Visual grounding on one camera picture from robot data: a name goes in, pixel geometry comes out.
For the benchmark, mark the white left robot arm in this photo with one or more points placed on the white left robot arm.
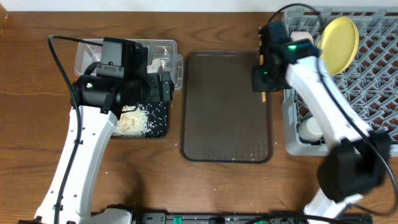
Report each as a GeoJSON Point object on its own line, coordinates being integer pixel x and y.
{"type": "Point", "coordinates": [93, 119]}

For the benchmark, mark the black waste tray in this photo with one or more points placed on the black waste tray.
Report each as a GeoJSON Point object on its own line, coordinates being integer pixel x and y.
{"type": "Point", "coordinates": [128, 96]}

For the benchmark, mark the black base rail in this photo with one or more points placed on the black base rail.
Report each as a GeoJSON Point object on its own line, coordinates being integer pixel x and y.
{"type": "Point", "coordinates": [164, 218]}

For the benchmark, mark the white tissue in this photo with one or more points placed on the white tissue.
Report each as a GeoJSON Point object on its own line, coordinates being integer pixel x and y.
{"type": "Point", "coordinates": [156, 66]}

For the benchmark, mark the grey dishwasher rack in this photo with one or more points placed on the grey dishwasher rack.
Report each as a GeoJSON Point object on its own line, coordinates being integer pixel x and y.
{"type": "Point", "coordinates": [369, 83]}

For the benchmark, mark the dark brown serving tray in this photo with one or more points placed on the dark brown serving tray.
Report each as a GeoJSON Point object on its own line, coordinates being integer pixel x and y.
{"type": "Point", "coordinates": [224, 119]}

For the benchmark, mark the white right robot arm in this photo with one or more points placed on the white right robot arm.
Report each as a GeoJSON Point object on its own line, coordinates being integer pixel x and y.
{"type": "Point", "coordinates": [357, 161]}

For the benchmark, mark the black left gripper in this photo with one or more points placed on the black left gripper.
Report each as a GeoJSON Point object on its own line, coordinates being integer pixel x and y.
{"type": "Point", "coordinates": [166, 86]}

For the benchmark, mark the pink bowl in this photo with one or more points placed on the pink bowl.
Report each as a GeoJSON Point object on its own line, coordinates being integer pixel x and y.
{"type": "Point", "coordinates": [300, 35]}

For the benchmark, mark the yellow plate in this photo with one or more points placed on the yellow plate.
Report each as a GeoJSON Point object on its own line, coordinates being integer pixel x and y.
{"type": "Point", "coordinates": [339, 44]}

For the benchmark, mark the white cup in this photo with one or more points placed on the white cup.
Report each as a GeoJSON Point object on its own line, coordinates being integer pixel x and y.
{"type": "Point", "coordinates": [309, 131]}

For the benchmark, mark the clear plastic waste bin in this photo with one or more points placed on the clear plastic waste bin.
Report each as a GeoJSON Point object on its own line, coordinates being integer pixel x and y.
{"type": "Point", "coordinates": [163, 52]}

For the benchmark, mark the rice leftovers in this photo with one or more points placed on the rice leftovers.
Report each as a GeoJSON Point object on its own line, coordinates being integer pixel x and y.
{"type": "Point", "coordinates": [145, 120]}

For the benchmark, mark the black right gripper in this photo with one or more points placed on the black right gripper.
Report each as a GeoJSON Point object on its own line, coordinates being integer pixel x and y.
{"type": "Point", "coordinates": [261, 79]}

